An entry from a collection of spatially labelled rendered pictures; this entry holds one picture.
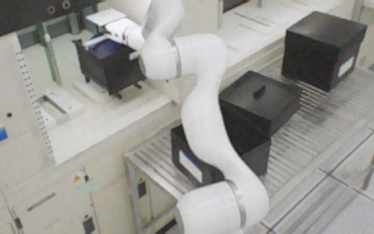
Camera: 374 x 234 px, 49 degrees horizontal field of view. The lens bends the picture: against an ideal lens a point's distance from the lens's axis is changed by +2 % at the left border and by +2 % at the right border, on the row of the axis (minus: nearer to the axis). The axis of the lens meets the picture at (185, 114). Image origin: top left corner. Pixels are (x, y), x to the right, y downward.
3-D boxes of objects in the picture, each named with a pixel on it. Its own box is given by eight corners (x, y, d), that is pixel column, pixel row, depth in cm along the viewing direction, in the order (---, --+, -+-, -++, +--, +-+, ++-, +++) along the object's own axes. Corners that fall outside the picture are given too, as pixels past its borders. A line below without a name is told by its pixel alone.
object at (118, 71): (107, 106, 166) (95, 35, 146) (80, 86, 177) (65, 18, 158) (153, 83, 178) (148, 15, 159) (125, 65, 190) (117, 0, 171)
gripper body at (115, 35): (123, 49, 150) (106, 39, 156) (145, 40, 155) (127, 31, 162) (121, 31, 145) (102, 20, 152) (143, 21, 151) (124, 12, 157)
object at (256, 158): (170, 162, 165) (168, 129, 154) (223, 134, 177) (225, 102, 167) (212, 205, 147) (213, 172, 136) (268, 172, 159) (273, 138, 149)
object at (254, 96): (268, 139, 174) (272, 116, 166) (212, 113, 189) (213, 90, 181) (301, 107, 191) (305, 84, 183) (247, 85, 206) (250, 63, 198)
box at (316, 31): (328, 94, 199) (341, 47, 183) (277, 72, 215) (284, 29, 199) (355, 70, 215) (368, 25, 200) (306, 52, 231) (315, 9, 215)
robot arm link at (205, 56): (205, 233, 105) (262, 214, 109) (220, 240, 93) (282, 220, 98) (158, 47, 109) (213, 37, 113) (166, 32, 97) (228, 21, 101)
